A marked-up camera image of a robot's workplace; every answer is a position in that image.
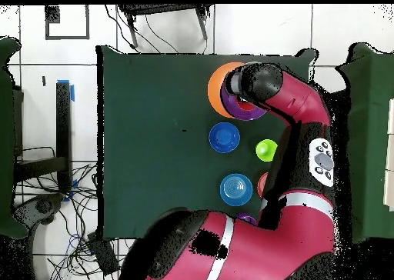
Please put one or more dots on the purple plastic bowl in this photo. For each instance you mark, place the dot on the purple plastic bowl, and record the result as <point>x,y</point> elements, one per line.
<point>231,109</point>

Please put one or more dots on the purple plastic cup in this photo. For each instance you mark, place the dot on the purple plastic cup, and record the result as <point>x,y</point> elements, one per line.
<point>247,218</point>

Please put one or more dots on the green plastic cup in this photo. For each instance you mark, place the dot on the green plastic cup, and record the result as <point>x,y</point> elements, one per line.
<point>265,150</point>

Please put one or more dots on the black table frame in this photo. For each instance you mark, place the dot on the black table frame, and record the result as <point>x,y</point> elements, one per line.
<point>63,132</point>

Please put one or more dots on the dark blue plastic bowl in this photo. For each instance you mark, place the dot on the dark blue plastic bowl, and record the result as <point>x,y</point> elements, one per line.
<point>224,137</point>

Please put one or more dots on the white boxes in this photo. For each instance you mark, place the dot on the white boxes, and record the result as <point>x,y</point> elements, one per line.
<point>390,157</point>

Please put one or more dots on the black power strip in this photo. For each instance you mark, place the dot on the black power strip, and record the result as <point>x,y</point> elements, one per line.
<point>103,255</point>

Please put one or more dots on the light blue plastic bowl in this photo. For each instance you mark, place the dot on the light blue plastic bowl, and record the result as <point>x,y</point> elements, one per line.
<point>236,190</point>

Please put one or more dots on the black metal stool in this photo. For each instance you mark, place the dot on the black metal stool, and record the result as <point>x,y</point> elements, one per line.
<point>160,9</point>

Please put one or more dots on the blue tape strip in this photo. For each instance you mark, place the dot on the blue tape strip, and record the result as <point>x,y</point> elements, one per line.
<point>72,94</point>

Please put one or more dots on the green cloth side table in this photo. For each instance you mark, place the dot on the green cloth side table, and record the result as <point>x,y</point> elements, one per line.
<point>369,138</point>
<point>6,138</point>

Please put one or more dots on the red plastic cup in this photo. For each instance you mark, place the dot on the red plastic cup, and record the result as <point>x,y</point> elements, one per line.
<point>246,105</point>

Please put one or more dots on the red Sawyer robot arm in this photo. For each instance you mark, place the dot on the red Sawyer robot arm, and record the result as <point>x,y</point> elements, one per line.
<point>261,246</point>

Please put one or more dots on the black square floor frame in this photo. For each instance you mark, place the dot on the black square floor frame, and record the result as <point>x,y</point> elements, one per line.
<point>52,14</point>

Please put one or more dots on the large yellow plastic bowl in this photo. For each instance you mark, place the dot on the large yellow plastic bowl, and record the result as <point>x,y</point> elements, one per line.
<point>215,89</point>

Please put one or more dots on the black chair base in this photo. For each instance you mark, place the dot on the black chair base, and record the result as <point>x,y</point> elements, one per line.
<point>40,206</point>

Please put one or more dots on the orange-red plastic bowl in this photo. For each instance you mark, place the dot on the orange-red plastic bowl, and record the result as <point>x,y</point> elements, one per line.
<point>262,184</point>

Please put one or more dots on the dark green tablecloth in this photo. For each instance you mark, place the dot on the dark green tablecloth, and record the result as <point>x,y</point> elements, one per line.
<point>138,138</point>

